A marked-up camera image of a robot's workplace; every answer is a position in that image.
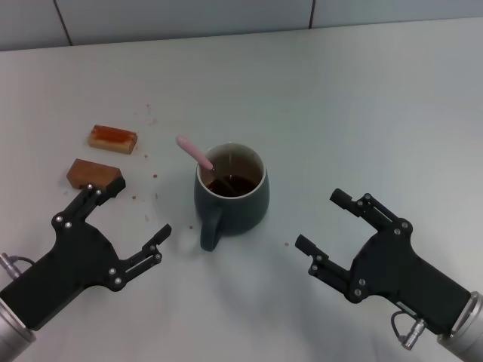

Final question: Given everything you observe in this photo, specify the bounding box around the pink handled metal spoon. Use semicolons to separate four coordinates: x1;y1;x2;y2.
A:
175;134;242;197

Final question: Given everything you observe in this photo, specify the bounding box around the brown arched wooden block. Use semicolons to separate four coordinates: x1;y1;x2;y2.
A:
66;158;124;192

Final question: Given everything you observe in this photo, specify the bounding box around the left gripper connector cable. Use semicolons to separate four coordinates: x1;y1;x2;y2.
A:
0;253;35;282

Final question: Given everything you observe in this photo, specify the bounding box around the right gripper connector cable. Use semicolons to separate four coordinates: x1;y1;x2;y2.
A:
390;309;429;351

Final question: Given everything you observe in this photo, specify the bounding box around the gripper connector cable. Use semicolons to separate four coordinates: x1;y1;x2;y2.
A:
390;309;429;351
0;253;35;282

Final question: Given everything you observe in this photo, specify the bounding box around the dark grey ceramic cup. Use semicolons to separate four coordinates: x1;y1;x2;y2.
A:
194;142;271;253

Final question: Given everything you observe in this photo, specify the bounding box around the light wooden block orange stain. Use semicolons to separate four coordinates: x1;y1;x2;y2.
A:
88;124;137;155

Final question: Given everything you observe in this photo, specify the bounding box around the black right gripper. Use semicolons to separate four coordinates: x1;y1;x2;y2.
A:
294;188;473;336

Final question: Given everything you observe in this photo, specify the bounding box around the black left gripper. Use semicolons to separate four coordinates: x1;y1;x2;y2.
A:
0;176;173;332

